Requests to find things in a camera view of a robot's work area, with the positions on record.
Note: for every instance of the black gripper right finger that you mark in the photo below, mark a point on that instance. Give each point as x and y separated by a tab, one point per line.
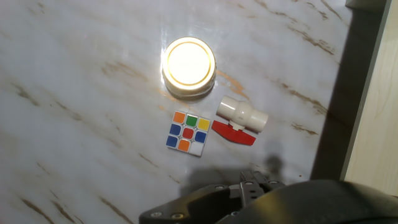
253	189

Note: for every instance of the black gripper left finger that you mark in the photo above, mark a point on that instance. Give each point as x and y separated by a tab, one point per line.
199	205

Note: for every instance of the multicoloured Rubik's cube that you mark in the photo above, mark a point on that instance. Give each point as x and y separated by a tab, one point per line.
188	133

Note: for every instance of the marble patterned mat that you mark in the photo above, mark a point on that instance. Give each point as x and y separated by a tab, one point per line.
93	109

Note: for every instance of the cream wooden shelf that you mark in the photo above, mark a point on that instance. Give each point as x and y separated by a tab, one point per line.
379	124

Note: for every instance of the small red object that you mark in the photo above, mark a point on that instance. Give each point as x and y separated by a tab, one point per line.
233	134

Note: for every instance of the glass jar gold lid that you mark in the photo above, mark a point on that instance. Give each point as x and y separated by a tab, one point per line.
188	65

